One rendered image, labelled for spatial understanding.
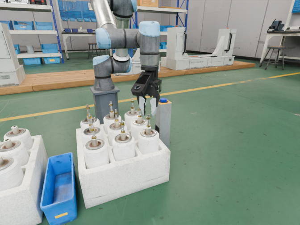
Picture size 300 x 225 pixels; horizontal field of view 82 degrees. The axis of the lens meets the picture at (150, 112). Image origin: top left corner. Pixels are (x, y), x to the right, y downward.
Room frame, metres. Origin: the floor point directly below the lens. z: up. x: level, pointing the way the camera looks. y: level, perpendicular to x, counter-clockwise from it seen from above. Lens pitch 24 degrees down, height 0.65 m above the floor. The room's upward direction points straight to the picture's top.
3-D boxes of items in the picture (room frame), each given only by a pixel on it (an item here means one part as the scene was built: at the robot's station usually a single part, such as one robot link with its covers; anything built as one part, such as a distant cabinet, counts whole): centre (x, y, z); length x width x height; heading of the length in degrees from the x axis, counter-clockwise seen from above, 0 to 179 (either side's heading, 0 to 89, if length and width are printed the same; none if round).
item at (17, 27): (4.70, 3.07, 0.90); 0.50 x 0.38 x 0.21; 25
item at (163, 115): (0.93, -0.08, 0.16); 0.07 x 0.07 x 0.31; 23
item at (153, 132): (0.68, 0.01, 0.25); 0.08 x 0.08 x 0.01
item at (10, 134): (0.68, 0.61, 0.25); 0.08 x 0.08 x 0.01
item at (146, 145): (0.68, 0.01, 0.16); 0.10 x 0.10 x 0.18
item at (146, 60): (0.69, 0.00, 0.57); 0.08 x 0.08 x 0.05
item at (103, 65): (1.25, 0.33, 0.47); 0.13 x 0.12 x 0.14; 110
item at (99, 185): (0.74, 0.16, 0.09); 0.39 x 0.39 x 0.18; 23
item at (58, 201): (0.56, 0.38, 0.06); 0.30 x 0.11 x 0.12; 23
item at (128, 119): (0.90, 0.10, 0.16); 0.10 x 0.10 x 0.18
